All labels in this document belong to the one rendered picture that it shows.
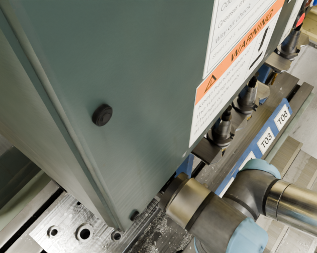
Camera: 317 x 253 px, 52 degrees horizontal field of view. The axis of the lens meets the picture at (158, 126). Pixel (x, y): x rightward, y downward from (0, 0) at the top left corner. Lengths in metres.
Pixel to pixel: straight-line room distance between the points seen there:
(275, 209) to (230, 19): 0.44
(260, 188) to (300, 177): 0.71
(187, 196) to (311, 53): 1.13
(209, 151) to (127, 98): 0.59
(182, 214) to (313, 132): 1.01
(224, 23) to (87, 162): 0.13
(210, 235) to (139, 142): 0.32
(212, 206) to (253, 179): 0.16
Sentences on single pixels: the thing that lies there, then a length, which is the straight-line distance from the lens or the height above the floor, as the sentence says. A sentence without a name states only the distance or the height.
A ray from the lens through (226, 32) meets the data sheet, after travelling 0.25.
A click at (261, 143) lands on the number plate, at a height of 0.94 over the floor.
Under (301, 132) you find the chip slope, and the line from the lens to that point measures 1.45.
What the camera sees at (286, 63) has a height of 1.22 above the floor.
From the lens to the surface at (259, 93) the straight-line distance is 0.86.
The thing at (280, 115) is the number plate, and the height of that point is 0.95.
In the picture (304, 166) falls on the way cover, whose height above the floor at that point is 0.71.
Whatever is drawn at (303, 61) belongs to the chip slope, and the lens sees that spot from 1.52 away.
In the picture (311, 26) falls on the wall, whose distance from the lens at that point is 1.51.
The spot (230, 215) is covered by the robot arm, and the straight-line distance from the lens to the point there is 0.52.
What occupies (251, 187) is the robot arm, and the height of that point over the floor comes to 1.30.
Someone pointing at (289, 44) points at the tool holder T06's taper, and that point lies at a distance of 0.94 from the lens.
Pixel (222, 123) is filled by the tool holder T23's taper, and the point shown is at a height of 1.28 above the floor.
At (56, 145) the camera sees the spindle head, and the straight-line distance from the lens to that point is 0.18.
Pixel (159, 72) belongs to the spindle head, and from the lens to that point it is 0.19.
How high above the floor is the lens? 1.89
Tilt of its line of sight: 60 degrees down
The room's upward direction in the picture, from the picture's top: 3 degrees counter-clockwise
